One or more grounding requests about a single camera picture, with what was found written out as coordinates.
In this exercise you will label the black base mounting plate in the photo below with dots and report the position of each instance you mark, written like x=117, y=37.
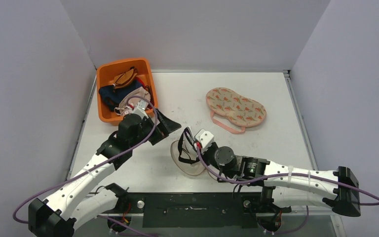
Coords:
x=196, y=210

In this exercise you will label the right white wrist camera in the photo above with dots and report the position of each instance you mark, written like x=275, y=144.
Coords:
x=205, y=139

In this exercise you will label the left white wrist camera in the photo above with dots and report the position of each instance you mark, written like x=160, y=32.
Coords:
x=140, y=109

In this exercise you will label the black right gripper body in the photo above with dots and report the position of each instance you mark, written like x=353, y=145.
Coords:
x=191, y=141

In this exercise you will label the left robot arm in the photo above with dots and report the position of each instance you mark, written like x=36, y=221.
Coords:
x=64, y=211

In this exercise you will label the navy blue garment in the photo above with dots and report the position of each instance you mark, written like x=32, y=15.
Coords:
x=112, y=97

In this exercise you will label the beige bra in bin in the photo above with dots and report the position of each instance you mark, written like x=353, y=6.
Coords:
x=127, y=105

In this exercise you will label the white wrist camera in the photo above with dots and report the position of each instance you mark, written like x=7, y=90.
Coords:
x=140, y=109
x=205, y=139

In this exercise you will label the carrot print bra case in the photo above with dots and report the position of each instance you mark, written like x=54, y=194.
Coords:
x=232, y=111

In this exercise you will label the orange plastic bin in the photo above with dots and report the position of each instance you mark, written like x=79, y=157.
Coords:
x=107, y=74

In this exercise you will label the white mesh laundry bag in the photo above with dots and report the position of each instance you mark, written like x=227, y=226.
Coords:
x=192, y=171

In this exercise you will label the red garment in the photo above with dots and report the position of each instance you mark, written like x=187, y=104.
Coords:
x=146, y=87

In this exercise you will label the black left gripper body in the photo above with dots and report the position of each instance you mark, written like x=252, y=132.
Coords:
x=147, y=125

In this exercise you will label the white bra black trim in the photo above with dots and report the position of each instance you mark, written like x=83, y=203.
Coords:
x=186, y=148

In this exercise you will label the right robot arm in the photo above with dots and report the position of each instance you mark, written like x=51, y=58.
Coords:
x=284, y=186

